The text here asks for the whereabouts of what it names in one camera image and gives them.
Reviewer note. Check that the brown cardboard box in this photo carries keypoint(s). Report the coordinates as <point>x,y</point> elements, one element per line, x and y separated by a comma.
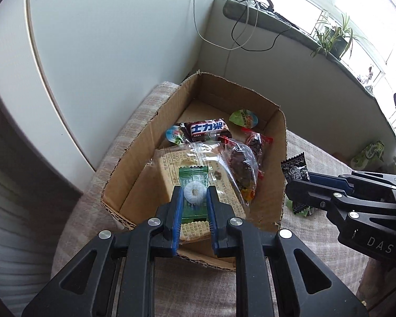
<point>138,185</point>

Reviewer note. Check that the small windowsill figurine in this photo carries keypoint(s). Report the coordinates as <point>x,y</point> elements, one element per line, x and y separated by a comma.
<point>368,77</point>

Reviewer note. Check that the clear red-edged date snack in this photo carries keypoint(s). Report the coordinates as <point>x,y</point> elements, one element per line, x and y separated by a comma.
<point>241,168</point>
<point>257,143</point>

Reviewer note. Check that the dark chocolate bar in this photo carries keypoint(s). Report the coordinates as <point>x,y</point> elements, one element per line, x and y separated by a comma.
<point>206,127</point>

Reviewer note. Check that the green spider plant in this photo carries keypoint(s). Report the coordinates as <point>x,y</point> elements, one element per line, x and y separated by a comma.
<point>345,28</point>

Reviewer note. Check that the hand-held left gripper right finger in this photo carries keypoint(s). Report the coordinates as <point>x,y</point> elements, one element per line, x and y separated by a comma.
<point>212,218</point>

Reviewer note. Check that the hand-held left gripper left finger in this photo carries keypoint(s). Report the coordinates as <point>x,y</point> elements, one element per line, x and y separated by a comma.
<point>178,218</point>

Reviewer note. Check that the small round blue packet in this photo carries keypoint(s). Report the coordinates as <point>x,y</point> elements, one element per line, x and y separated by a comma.
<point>175,135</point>

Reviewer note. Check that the green mint candy packet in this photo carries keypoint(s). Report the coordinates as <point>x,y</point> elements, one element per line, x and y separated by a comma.
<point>194,193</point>

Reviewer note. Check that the grey windowsill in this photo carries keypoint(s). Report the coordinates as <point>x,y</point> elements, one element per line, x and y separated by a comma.
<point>283,29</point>

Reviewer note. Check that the small green candy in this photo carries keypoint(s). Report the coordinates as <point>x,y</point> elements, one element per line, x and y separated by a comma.
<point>305,212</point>

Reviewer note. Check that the black plant pot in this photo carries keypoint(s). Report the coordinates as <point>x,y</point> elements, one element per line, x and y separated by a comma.
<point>338,44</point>

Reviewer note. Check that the white cabinet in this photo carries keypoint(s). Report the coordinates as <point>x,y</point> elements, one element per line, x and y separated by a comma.
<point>36,72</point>

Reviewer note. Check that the large round green egg packet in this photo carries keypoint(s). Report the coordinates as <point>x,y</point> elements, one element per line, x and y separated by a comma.
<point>244,118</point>

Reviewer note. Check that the yellow snack packet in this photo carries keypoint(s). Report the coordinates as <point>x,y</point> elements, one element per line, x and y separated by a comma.
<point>248,196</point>

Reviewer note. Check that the green printed carton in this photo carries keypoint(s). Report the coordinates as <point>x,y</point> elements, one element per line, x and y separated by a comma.
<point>369,155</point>

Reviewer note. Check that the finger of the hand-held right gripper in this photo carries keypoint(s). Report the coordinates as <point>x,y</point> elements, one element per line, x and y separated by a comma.
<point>316,198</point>
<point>326,180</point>

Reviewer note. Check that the black patterned snack packet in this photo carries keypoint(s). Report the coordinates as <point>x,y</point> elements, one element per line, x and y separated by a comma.
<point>295,171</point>

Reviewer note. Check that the grey ribbed panel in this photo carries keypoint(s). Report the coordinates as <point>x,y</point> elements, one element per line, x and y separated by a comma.
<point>19,237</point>

